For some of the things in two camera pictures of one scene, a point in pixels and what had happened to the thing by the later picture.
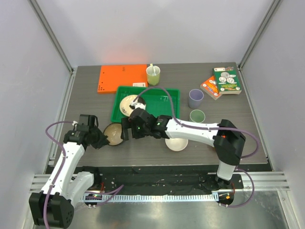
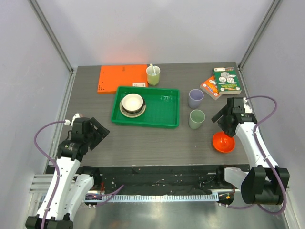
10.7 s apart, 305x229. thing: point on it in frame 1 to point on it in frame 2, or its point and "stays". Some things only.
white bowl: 176,144 to 132,101
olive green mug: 153,74 stays
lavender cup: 195,97 stays
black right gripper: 126,129 to 227,119
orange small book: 210,88 stays
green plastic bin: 157,101 stays
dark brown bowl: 113,132 to 133,103
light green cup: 197,116 stays
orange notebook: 112,76 stays
